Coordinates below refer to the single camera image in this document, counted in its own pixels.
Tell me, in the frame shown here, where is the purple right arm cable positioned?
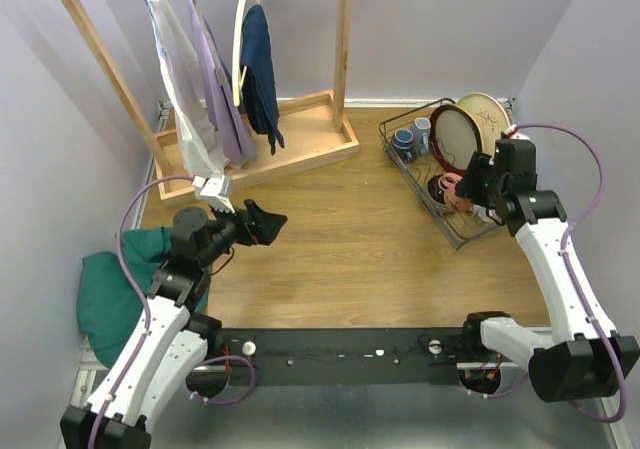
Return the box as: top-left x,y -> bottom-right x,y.
467,123 -> 629,424

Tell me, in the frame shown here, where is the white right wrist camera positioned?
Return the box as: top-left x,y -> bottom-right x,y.
501,124 -> 530,141

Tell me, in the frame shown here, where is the red rimmed plate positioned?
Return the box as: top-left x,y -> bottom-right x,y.
429,104 -> 484,175

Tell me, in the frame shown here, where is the pink mug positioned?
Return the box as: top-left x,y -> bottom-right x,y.
438,173 -> 473,213

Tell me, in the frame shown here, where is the cream plate with branch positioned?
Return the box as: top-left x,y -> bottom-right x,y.
456,92 -> 511,155

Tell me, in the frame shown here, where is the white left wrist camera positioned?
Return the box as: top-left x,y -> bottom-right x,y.
192,174 -> 235,213

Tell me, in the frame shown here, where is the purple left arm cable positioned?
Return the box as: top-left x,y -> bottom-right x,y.
89,174 -> 259,448

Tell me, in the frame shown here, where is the cream round hanger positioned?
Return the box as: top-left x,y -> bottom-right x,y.
231,0 -> 261,107

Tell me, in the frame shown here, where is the black wire dish rack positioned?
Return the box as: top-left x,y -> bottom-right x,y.
378,98 -> 498,250

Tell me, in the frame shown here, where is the wooden clothes rack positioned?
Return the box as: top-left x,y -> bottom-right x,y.
60,0 -> 359,189

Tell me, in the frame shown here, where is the navy hanging garment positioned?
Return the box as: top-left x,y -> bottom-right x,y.
241,4 -> 285,155

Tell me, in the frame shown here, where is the green cloth pile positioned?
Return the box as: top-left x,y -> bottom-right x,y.
76,225 -> 213,370

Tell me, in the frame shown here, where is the white hanging garment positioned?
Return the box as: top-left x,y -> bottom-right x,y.
147,0 -> 229,177

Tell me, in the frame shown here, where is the grey blue mug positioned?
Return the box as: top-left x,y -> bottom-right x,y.
409,117 -> 431,156

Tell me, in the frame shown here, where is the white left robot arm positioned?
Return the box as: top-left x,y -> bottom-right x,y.
60,199 -> 287,448

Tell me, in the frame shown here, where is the dark ceramic bowl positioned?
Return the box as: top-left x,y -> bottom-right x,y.
427,174 -> 457,213

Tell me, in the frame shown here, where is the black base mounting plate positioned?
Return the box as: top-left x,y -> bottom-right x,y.
222,328 -> 496,386

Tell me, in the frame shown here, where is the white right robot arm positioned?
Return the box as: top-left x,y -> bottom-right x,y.
456,138 -> 639,402

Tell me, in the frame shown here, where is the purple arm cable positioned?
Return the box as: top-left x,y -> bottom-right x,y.
89,174 -> 259,448
467,123 -> 629,424

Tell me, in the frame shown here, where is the dark blue mug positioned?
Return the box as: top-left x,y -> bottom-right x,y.
391,128 -> 415,164

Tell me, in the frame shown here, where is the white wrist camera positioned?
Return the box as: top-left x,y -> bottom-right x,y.
192,174 -> 235,213
501,124 -> 530,141

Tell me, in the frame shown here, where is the lavender hanging garment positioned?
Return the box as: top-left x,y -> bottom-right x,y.
188,0 -> 257,169

